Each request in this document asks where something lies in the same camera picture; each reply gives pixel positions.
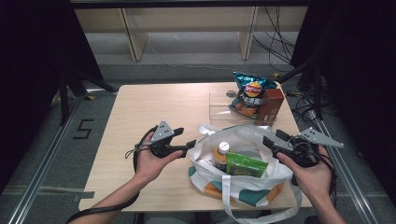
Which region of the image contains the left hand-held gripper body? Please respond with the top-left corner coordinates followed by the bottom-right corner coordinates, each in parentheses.
top-left (149, 119), bottom-right (185, 159)

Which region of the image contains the bundle of hanging black cables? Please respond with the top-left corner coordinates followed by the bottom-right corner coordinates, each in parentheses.
top-left (251, 6), bottom-right (297, 72)

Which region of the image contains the green snack packet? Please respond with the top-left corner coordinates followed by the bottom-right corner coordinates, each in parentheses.
top-left (225, 151), bottom-right (269, 179)

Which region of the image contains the tangle of black floor cables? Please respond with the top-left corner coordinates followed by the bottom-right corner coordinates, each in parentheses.
top-left (285, 89), bottom-right (317, 123)

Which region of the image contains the orange drink bottle white cap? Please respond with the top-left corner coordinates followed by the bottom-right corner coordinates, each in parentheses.
top-left (212, 141), bottom-right (233, 172)

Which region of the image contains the brown cardboard box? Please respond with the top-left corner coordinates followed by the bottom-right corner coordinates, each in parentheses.
top-left (255, 88), bottom-right (285, 127)

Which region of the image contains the blue potato chips bag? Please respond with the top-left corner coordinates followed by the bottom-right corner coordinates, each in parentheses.
top-left (228, 71), bottom-right (278, 120)

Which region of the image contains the clear plastic tray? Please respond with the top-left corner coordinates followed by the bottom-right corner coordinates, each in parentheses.
top-left (208, 90), bottom-right (278, 123)

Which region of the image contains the white canvas tote bag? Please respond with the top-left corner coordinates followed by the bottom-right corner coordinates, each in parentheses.
top-left (188, 122), bottom-right (304, 224)

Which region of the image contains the left hand-held gripper black cable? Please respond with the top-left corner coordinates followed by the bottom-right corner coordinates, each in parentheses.
top-left (64, 125), bottom-right (160, 224)

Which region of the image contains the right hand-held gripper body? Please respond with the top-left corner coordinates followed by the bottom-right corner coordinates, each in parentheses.
top-left (280, 126), bottom-right (345, 169)

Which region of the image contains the metal floor rail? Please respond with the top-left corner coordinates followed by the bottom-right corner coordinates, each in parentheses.
top-left (306, 108), bottom-right (379, 224)
top-left (7, 88), bottom-right (120, 224)

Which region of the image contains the thin grey cable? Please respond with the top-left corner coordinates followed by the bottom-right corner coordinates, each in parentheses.
top-left (146, 40), bottom-right (241, 72)

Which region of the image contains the beige wooden desk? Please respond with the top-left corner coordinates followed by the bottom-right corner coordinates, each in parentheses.
top-left (74, 6), bottom-right (309, 63)

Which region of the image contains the right hand-held gripper black cable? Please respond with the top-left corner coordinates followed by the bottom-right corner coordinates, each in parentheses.
top-left (320, 152), bottom-right (339, 208)

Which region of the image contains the person's left hand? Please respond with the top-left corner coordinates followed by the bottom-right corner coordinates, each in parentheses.
top-left (134, 130), bottom-right (185, 185)

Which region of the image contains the hand-held gripper black cable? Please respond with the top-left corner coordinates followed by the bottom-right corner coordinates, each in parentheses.
top-left (64, 125), bottom-right (160, 224)
top-left (320, 152), bottom-right (339, 208)

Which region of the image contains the black curtain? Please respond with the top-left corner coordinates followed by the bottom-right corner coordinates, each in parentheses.
top-left (290, 0), bottom-right (396, 200)
top-left (0, 0), bottom-right (104, 188)

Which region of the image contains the person's right hand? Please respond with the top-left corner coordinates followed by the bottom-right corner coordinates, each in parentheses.
top-left (276, 146), bottom-right (332, 203)

